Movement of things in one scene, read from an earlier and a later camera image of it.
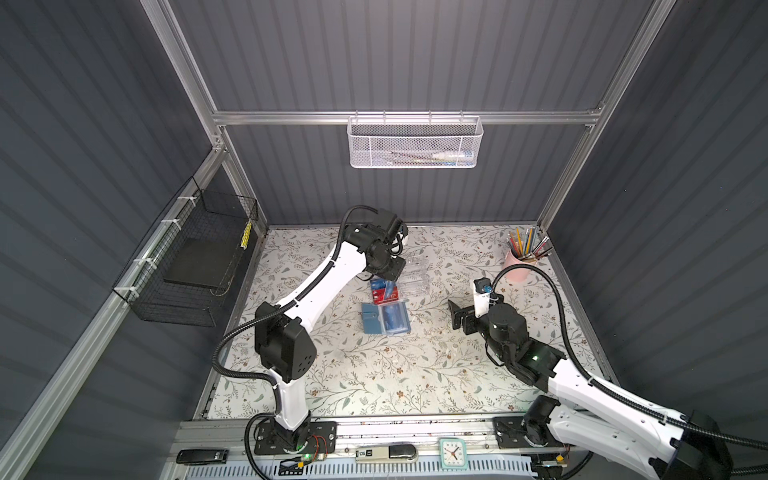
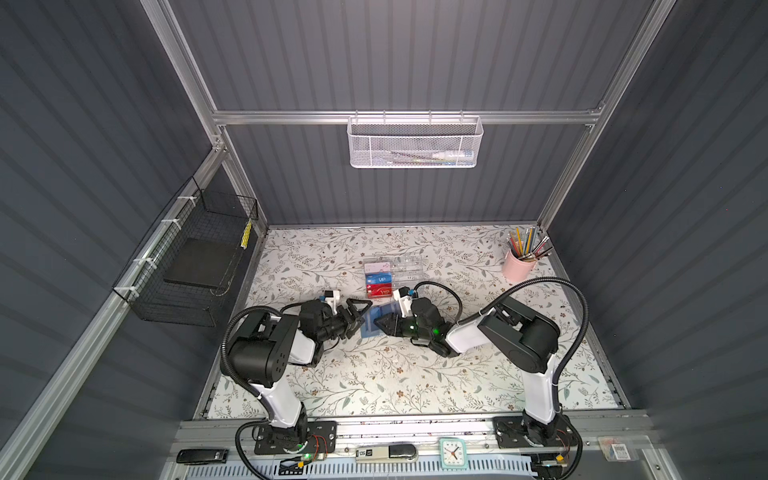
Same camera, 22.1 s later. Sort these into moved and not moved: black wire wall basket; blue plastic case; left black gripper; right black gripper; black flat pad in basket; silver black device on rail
Moved: right black gripper; left black gripper
Not moved: black flat pad in basket; silver black device on rail; black wire wall basket; blue plastic case
